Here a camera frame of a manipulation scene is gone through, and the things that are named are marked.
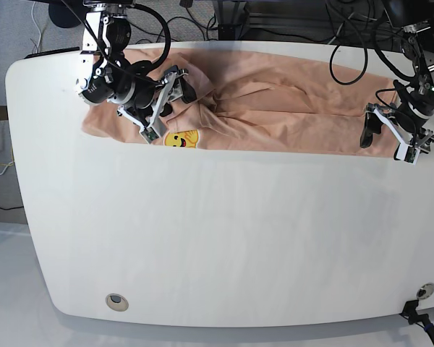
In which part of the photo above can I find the silver left cable grommet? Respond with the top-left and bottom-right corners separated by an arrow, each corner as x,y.
106,294 -> 129,312

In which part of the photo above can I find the silver cable grommet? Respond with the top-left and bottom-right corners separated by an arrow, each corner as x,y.
106,294 -> 129,312
417,283 -> 434,300

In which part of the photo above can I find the peach pink T-shirt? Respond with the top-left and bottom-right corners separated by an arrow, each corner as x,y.
80,46 -> 402,159

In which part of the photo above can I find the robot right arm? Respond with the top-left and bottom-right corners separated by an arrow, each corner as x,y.
76,1 -> 197,141

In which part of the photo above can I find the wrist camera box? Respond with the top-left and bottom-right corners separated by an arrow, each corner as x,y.
140,125 -> 167,144
393,143 -> 420,165

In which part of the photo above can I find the robot left gripper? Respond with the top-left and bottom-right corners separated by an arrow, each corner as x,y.
359,103 -> 434,154

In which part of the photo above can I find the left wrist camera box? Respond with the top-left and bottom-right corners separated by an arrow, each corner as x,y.
393,143 -> 420,165

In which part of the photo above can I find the black round stand base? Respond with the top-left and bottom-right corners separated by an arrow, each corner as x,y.
48,0 -> 89,29

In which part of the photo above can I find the robot right gripper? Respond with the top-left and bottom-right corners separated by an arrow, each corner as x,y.
108,65 -> 197,130

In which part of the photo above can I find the silver right cable grommet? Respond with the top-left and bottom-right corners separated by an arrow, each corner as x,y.
417,283 -> 434,300

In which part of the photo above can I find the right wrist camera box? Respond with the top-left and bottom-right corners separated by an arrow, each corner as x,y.
140,125 -> 167,144

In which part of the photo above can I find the black metal frame post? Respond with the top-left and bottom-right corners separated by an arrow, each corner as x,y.
212,1 -> 247,41

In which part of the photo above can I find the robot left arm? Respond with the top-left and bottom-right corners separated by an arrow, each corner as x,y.
360,1 -> 434,163

